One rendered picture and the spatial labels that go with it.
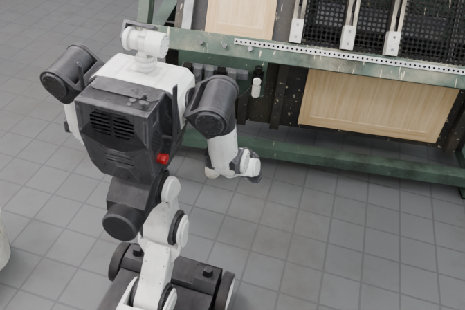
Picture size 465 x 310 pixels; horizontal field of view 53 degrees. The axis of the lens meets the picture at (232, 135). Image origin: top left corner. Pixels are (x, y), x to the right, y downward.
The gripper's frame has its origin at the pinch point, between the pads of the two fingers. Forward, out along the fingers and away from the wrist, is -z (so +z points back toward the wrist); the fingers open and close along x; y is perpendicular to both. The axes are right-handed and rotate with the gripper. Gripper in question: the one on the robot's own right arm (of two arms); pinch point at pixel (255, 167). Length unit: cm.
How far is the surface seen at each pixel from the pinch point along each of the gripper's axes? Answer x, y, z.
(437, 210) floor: -34, -88, -121
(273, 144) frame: 19, 6, -101
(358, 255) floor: -51, -37, -77
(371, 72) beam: 47, -57, -64
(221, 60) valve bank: 64, 21, -49
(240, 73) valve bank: 55, 12, -50
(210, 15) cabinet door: 89, 24, -44
